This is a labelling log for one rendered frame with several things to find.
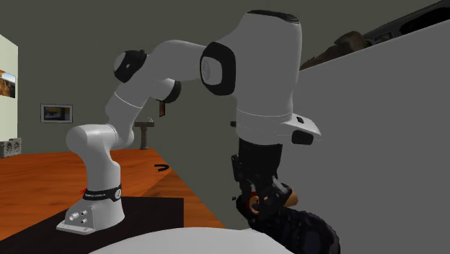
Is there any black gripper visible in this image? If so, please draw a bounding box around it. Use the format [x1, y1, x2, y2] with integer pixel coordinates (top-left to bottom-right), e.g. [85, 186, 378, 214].
[231, 137, 294, 219]

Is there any orange round object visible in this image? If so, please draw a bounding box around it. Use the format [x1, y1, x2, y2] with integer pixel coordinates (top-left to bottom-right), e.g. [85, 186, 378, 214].
[248, 188, 300, 216]

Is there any white rounded fixture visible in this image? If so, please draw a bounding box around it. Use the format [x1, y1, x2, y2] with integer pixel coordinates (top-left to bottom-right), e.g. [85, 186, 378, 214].
[89, 227, 295, 254]

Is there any black robot stand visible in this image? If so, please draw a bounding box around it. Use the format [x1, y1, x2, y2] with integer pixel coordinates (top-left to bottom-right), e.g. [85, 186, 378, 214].
[0, 196, 185, 254]

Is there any brown lumpy object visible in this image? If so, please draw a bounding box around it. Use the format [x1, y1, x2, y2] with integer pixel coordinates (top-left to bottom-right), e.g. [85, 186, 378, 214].
[299, 30, 369, 71]

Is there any black long object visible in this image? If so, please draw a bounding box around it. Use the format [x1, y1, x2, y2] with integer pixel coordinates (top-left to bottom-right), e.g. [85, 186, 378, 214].
[363, 0, 450, 48]

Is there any grey blocky object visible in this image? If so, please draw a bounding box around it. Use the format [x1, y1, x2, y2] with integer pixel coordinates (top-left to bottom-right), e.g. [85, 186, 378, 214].
[0, 137, 22, 159]

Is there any black knobbly ring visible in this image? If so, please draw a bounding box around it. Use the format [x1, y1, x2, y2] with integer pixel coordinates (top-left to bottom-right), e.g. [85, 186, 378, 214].
[236, 195, 341, 254]

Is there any dark pedestal table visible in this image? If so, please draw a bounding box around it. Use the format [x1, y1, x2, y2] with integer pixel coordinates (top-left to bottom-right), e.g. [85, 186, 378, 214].
[134, 117, 155, 151]

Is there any grey framed wall picture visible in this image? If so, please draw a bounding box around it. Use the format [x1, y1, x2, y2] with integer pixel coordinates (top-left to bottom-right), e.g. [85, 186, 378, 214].
[40, 103, 74, 124]

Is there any orange wall picture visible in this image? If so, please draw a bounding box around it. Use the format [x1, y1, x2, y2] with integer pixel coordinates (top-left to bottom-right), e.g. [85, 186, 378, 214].
[0, 69, 17, 99]

